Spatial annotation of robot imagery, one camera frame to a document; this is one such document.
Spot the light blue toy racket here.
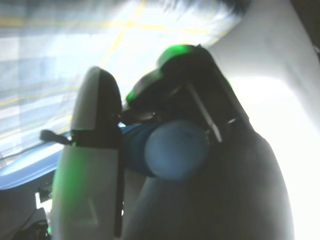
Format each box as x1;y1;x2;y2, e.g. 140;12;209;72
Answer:
0;119;211;192

